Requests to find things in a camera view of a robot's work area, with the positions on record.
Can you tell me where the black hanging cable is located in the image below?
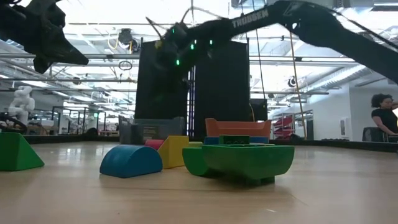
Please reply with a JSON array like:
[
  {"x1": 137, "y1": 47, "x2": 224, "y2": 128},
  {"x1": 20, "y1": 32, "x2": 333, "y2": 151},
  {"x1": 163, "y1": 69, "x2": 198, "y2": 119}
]
[{"x1": 254, "y1": 27, "x2": 267, "y2": 100}]

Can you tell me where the blue half-cylinder block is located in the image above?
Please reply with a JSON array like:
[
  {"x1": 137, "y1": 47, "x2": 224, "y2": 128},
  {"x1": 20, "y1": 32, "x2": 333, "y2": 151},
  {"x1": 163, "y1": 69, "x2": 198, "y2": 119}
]
[{"x1": 99, "y1": 144, "x2": 164, "y2": 179}]

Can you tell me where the black cable coil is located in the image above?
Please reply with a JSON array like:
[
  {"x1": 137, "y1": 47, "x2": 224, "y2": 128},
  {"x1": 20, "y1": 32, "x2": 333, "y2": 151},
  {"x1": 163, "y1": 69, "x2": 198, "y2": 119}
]
[{"x1": 118, "y1": 60, "x2": 133, "y2": 72}]

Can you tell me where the white wall box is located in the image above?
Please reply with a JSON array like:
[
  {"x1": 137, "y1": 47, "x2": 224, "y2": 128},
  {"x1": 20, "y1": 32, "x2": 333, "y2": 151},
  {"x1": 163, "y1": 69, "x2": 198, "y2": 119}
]
[{"x1": 340, "y1": 117, "x2": 349, "y2": 138}]

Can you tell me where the black office chair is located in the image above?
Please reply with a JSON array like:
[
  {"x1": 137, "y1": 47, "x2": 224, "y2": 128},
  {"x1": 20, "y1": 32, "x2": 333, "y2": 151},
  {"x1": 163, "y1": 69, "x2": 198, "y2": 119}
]
[{"x1": 362, "y1": 126, "x2": 389, "y2": 143}]

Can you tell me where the green rounded block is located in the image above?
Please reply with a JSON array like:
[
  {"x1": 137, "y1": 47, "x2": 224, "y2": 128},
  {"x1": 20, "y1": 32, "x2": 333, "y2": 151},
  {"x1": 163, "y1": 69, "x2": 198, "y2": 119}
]
[{"x1": 182, "y1": 146, "x2": 215, "y2": 177}]

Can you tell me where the red shelf rack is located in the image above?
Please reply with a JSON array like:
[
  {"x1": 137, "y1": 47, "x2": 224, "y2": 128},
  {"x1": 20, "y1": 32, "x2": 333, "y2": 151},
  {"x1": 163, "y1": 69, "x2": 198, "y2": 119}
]
[{"x1": 272, "y1": 114, "x2": 295, "y2": 140}]

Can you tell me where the blue rectangular block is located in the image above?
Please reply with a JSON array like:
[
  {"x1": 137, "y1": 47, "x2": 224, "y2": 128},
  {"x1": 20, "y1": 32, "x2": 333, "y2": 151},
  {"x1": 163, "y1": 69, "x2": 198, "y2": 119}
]
[{"x1": 204, "y1": 136, "x2": 270, "y2": 146}]

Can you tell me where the yellow hanging cable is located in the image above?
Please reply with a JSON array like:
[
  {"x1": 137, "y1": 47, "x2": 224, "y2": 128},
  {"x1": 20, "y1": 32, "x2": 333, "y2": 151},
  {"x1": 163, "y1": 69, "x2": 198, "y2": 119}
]
[{"x1": 289, "y1": 32, "x2": 308, "y2": 141}]

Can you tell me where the black aluminium table frame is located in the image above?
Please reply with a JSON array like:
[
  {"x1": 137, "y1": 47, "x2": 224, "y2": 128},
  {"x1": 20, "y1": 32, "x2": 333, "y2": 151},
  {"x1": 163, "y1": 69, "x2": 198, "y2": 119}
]
[{"x1": 23, "y1": 133, "x2": 398, "y2": 154}]

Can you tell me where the green triangular block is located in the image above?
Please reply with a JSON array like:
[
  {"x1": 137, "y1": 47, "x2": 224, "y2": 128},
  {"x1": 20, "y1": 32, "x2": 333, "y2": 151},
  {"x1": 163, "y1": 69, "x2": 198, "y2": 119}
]
[{"x1": 0, "y1": 133, "x2": 45, "y2": 172}]

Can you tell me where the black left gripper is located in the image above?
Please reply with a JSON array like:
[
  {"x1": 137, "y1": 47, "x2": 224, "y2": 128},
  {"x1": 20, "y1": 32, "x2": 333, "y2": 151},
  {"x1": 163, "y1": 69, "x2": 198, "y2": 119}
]
[{"x1": 21, "y1": 0, "x2": 90, "y2": 75}]

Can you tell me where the black metal frame rack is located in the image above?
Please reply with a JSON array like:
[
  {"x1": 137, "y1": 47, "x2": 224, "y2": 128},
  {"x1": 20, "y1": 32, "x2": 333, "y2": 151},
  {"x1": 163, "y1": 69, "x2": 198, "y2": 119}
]
[{"x1": 51, "y1": 106, "x2": 107, "y2": 135}]

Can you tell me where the large yellow triangular block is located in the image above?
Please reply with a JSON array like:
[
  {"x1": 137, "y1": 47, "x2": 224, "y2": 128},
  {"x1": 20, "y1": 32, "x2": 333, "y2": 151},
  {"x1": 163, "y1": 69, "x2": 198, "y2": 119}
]
[{"x1": 157, "y1": 135, "x2": 190, "y2": 169}]

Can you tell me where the black curved hose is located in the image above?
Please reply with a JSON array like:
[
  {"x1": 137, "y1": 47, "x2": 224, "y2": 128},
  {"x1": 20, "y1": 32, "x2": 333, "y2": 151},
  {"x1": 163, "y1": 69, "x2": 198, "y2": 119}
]
[{"x1": 0, "y1": 112, "x2": 28, "y2": 135}]

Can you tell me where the green plastic bowl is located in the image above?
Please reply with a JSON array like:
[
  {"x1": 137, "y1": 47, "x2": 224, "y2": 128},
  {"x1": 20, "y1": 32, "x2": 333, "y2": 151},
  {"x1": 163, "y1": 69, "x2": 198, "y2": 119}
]
[{"x1": 201, "y1": 144, "x2": 295, "y2": 187}]

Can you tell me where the grey translucent plastic bin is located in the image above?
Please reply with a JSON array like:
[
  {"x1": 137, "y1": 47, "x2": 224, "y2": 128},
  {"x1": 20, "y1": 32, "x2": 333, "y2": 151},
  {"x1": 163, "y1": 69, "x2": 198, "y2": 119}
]
[{"x1": 118, "y1": 116, "x2": 186, "y2": 146}]

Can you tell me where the red rounded block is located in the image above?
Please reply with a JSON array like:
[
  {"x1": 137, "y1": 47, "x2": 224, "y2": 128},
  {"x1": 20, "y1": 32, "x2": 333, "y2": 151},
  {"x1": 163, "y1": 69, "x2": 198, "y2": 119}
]
[{"x1": 145, "y1": 139, "x2": 165, "y2": 151}]

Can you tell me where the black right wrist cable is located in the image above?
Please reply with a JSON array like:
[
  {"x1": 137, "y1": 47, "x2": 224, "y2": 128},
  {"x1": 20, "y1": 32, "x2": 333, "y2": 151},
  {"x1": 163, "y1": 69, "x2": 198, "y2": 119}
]
[{"x1": 182, "y1": 6, "x2": 224, "y2": 23}]

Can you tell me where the orange plastic bin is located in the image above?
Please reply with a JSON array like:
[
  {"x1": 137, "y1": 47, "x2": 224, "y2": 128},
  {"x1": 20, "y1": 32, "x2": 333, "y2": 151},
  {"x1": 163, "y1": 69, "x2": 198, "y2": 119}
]
[{"x1": 205, "y1": 118, "x2": 272, "y2": 138}]

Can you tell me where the black folding screen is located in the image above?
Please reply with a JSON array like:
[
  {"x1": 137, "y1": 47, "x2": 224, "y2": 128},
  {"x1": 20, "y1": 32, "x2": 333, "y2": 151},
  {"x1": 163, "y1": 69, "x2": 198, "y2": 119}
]
[{"x1": 135, "y1": 40, "x2": 250, "y2": 139}]

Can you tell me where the black box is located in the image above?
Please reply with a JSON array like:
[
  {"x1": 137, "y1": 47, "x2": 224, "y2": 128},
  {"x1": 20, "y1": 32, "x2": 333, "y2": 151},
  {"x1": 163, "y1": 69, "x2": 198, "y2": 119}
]
[{"x1": 249, "y1": 98, "x2": 269, "y2": 122}]

